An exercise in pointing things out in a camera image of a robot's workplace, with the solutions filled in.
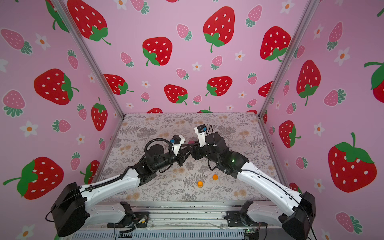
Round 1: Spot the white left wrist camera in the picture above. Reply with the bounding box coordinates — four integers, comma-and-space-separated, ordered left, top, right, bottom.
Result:
170, 135, 185, 156

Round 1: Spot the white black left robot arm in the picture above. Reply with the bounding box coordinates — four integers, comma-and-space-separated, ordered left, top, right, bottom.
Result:
49, 136, 200, 238

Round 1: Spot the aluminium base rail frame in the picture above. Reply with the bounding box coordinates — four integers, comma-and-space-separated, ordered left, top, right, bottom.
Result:
67, 201, 292, 240

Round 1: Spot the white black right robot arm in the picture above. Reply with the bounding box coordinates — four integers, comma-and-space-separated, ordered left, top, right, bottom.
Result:
192, 131, 316, 240

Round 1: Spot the floral patterned table mat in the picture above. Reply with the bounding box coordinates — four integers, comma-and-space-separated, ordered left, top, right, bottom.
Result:
98, 113, 287, 202

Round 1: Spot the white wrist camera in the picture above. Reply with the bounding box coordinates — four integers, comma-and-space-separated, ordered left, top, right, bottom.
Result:
170, 135, 185, 156
194, 124, 208, 148

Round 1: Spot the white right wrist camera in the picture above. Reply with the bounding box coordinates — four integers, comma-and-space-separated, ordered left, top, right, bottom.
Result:
194, 124, 208, 148

